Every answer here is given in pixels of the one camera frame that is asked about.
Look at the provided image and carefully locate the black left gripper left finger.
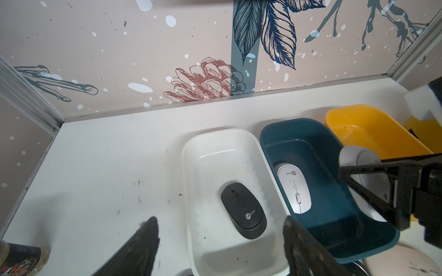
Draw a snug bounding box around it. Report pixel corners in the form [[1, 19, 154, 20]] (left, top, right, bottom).
[[95, 216, 160, 276]]

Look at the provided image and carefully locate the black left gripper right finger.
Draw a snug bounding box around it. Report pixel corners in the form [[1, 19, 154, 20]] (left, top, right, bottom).
[[283, 216, 352, 276]]

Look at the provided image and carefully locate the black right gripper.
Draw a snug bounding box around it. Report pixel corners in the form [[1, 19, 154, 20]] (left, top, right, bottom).
[[338, 154, 442, 248]]

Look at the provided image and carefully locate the white mouse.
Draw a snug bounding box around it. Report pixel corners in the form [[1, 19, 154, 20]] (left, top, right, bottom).
[[276, 163, 312, 215], [338, 146, 390, 223]]

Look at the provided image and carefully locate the black mouse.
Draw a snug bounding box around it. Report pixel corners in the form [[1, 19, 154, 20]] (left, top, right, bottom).
[[221, 182, 267, 240], [342, 261, 370, 276]]

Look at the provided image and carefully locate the teal storage box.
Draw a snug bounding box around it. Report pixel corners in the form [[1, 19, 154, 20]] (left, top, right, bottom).
[[260, 118, 400, 263]]

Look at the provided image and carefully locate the yellow storage box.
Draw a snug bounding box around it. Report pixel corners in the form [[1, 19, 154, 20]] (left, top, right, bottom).
[[325, 105, 433, 159]]

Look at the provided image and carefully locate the white storage box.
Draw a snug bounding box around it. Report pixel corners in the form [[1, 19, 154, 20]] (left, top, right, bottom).
[[182, 129, 290, 276]]

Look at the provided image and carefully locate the pink mouse top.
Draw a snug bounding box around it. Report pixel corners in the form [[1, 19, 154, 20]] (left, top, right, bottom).
[[364, 245, 442, 276]]

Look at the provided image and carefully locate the spice jar dark lid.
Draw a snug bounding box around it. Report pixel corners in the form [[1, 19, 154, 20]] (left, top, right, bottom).
[[1, 240, 50, 276]]

